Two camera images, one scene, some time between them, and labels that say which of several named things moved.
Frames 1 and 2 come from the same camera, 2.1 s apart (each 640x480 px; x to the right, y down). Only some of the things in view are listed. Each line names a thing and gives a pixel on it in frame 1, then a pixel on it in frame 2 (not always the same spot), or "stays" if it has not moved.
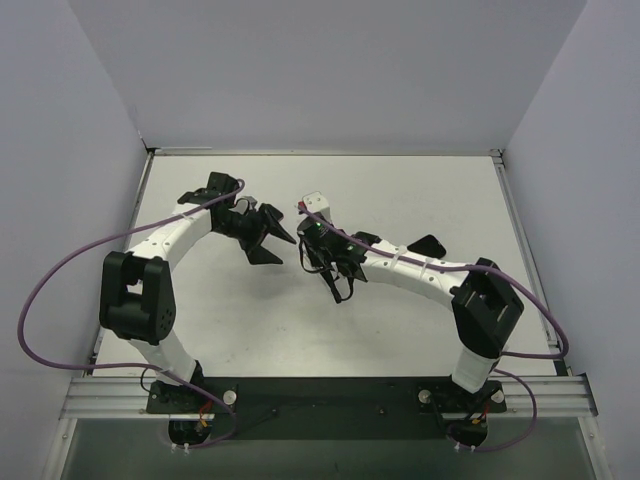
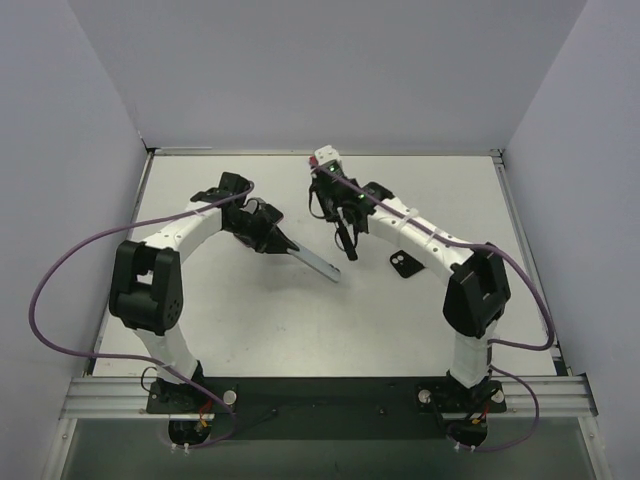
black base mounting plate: x=329 y=408 stays
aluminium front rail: x=108 y=397 stays
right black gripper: x=334 y=262 to x=338 y=214
